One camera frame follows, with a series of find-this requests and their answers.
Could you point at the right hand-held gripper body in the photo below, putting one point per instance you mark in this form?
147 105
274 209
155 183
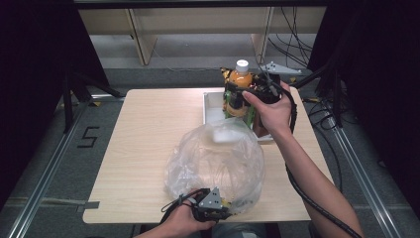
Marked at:
269 89

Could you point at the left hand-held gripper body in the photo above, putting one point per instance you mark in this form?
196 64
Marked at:
209 201

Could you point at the orange juice bottle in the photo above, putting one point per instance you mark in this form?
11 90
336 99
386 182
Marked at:
239 79

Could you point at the green snack packet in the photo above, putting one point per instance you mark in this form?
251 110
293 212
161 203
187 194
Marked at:
249 117

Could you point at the white plastic bin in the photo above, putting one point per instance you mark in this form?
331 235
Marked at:
213 110

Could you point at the clear plastic bag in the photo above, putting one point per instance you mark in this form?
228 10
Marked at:
211 165

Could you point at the brown sausage packet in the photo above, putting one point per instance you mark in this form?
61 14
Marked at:
261 130

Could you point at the person's right hand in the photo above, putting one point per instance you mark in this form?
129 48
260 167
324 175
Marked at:
272 114

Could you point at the person's left hand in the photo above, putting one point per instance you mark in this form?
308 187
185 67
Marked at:
183 223

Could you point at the person's right leg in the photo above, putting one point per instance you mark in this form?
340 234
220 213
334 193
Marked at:
237 231

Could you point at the black metal stand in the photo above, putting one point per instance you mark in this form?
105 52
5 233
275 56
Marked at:
68 105
336 95

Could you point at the beige wooden desk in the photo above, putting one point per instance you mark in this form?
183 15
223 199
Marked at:
198 20

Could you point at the black curtain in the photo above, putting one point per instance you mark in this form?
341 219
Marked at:
33 82
383 82

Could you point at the aluminium floor rail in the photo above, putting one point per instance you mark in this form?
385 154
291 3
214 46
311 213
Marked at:
366 188
43 185

